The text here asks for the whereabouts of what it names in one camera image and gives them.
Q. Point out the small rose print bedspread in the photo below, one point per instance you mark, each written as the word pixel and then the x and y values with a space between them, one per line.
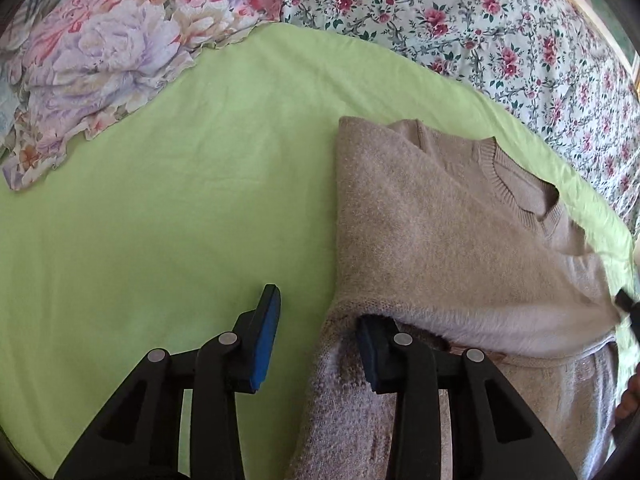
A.
pixel 480 25

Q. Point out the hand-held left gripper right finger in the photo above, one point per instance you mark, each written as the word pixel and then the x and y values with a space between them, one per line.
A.
pixel 369 357

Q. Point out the beige knit sweater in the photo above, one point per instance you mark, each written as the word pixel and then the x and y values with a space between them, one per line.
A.
pixel 450 240

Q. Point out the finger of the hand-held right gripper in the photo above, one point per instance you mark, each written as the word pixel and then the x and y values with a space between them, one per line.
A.
pixel 623 300

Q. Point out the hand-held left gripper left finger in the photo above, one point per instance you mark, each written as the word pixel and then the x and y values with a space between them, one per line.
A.
pixel 265 345

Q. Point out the light green bed sheet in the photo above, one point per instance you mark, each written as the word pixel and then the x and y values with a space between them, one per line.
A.
pixel 165 210

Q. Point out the pink purple floral pillow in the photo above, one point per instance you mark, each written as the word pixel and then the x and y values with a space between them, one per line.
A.
pixel 105 55

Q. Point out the person's right hand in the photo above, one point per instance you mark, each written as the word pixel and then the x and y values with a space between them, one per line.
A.
pixel 629 400

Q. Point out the light wooden frame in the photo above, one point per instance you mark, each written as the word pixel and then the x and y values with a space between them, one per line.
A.
pixel 602 15

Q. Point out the light blue cloth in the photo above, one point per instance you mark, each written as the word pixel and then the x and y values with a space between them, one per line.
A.
pixel 5 115

